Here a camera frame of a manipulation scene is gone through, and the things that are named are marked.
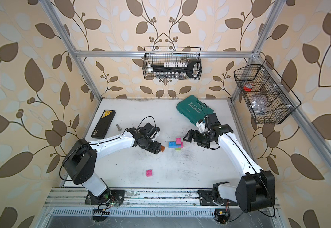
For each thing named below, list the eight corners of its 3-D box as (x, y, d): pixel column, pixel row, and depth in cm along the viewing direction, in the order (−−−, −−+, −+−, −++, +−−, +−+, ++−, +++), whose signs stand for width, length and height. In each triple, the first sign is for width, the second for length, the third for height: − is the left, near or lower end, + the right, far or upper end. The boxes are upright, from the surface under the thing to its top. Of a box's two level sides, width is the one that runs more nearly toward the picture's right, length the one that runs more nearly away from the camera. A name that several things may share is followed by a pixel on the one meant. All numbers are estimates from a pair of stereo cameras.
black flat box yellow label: (92, 138, 101) (90, 135, 98) (106, 112, 116) (104, 109, 113) (104, 139, 101) (102, 136, 98) (115, 113, 116) (114, 110, 113)
